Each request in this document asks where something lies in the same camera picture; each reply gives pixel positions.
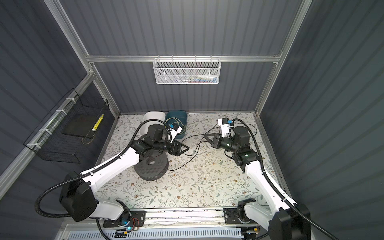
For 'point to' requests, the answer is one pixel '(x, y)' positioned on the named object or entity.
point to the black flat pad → (81, 124)
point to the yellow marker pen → (97, 123)
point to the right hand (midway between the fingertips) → (206, 137)
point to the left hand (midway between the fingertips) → (186, 146)
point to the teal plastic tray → (177, 116)
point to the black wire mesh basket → (62, 135)
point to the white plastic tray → (159, 115)
